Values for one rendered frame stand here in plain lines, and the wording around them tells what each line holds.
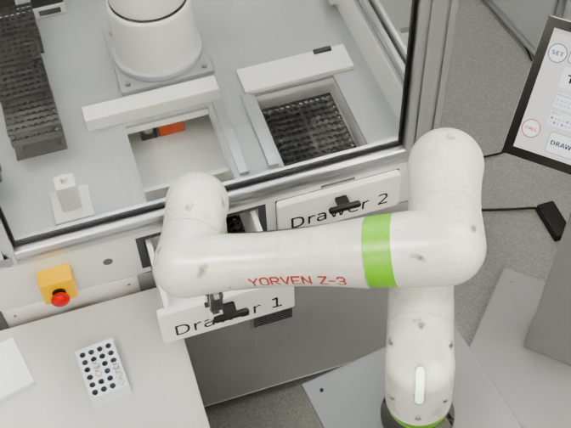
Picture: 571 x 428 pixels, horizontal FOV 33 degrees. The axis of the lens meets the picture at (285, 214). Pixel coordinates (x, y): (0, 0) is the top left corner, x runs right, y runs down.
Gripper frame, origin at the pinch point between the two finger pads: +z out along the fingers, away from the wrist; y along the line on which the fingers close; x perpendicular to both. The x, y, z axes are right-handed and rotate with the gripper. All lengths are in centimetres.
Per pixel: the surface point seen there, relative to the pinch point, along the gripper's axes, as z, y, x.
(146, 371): 17.1, 0.2, -16.5
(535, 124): -9, -17, 78
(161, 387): 17.1, 4.9, -14.5
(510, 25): 90, -143, 151
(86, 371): 15.0, -2.7, -28.7
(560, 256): 40, -11, 93
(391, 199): 9, -20, 47
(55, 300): 4.3, -15.1, -30.8
